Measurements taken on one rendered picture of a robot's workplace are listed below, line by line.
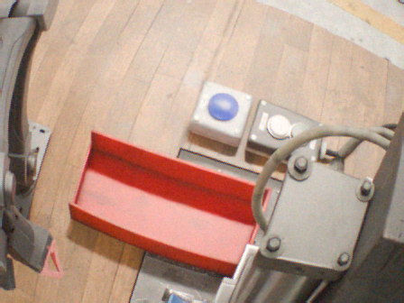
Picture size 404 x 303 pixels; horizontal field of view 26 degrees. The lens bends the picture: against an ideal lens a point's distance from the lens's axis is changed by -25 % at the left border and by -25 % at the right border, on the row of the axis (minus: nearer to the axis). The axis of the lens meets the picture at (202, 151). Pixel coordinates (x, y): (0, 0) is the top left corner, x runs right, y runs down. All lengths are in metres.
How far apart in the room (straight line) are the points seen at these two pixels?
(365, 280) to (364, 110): 0.84
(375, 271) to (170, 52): 0.89
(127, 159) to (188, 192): 0.09
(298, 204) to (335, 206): 0.04
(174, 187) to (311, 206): 0.67
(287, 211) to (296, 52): 0.80
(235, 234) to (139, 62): 0.29
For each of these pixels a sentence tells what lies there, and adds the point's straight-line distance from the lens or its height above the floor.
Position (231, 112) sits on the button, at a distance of 1.50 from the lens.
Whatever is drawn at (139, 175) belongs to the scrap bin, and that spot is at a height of 0.91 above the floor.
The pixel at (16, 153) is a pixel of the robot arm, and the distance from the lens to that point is 1.33.
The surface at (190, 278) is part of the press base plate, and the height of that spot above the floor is 0.90.
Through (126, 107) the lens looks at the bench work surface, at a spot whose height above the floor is 0.90.
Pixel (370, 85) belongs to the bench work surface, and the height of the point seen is 0.90.
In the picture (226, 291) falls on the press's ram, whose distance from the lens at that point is 1.14.
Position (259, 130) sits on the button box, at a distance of 1.50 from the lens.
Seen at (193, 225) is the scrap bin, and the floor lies 0.90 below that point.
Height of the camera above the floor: 2.27
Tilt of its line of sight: 65 degrees down
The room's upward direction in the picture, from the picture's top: 12 degrees clockwise
